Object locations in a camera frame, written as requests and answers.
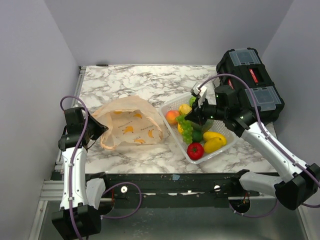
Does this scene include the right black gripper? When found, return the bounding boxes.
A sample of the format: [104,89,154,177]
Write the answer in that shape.
[185,95,227,126]

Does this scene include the green grape bunch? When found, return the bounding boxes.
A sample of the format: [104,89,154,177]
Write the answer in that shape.
[176,115,193,144]

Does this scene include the orange banana-print plastic bag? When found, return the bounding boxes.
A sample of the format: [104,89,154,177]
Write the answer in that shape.
[92,95,165,151]

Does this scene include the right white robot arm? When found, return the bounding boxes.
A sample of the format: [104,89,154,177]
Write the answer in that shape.
[186,84,320,210]

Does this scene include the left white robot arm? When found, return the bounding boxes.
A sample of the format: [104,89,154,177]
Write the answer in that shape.
[51,107,111,240]

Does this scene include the pale yellow round fruit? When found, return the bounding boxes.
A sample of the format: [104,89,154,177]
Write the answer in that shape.
[178,103,192,115]

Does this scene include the green netted melon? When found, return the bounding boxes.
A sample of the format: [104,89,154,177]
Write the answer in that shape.
[192,119,214,133]

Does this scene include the green custard apple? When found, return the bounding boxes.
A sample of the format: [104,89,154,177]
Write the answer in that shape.
[189,96,197,107]

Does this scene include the yellow lemon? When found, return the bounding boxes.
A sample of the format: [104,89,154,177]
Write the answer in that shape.
[177,124,184,134]

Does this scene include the orange peach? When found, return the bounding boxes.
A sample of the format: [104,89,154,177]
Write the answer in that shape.
[165,110,180,125]

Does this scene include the yellow mango back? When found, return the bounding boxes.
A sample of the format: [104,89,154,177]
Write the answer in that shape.
[203,131,225,142]

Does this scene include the yellow mango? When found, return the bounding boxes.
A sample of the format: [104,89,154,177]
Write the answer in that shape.
[203,131,225,142]
[203,137,227,154]

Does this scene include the white plastic basket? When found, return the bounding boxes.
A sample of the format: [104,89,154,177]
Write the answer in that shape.
[158,92,239,164]

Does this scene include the yellow mango front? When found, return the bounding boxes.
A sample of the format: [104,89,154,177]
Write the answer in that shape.
[203,137,227,154]

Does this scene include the red tomato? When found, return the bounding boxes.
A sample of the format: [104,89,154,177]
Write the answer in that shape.
[186,142,205,161]

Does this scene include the black tool box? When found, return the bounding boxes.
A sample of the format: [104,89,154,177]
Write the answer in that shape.
[216,47,285,125]

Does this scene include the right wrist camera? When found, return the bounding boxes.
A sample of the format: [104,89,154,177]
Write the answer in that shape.
[190,83,208,108]

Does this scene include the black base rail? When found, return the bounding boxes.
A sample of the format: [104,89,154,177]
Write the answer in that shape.
[85,172,259,209]

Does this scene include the aluminium frame rail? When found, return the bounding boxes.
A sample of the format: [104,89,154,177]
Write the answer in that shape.
[39,180,64,202]

